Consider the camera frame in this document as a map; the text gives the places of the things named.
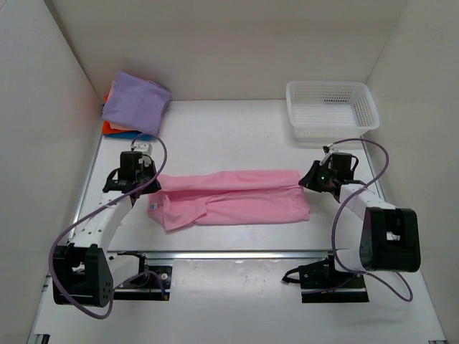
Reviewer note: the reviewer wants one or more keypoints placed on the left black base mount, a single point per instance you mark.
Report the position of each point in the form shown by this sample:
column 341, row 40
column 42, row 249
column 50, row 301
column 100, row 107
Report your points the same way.
column 147, row 283

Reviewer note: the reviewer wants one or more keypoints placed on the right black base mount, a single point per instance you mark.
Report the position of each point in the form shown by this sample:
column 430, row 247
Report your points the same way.
column 320, row 282

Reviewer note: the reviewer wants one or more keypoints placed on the white plastic basket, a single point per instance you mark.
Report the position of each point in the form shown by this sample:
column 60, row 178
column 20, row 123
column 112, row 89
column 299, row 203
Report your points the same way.
column 330, row 109

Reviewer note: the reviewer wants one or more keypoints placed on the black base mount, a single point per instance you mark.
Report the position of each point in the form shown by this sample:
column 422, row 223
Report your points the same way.
column 320, row 282
column 147, row 283

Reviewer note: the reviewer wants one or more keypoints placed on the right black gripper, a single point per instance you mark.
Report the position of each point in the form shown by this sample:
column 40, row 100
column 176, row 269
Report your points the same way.
column 309, row 181

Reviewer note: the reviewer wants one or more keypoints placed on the pink t shirt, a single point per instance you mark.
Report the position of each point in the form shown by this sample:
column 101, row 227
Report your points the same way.
column 229, row 198

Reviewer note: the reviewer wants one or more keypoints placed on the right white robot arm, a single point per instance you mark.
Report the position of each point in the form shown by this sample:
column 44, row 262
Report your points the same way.
column 388, row 237

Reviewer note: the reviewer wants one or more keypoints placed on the blue folded t shirt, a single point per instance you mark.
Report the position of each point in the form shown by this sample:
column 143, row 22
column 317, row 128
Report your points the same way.
column 130, row 135

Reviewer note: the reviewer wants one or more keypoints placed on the purple folded t shirt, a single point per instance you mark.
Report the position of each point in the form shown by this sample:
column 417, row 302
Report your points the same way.
column 136, row 103

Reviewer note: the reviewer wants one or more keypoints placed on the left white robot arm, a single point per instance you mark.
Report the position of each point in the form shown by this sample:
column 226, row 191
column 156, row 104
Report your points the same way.
column 83, row 270

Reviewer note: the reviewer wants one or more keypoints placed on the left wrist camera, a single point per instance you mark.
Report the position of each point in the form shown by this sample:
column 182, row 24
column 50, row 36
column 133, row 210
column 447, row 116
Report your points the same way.
column 144, row 147

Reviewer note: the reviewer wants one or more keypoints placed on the orange folded t shirt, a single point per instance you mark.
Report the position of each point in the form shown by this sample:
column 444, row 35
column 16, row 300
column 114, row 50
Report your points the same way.
column 110, row 128

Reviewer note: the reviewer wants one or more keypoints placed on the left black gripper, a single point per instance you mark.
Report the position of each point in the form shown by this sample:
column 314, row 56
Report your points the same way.
column 153, row 187

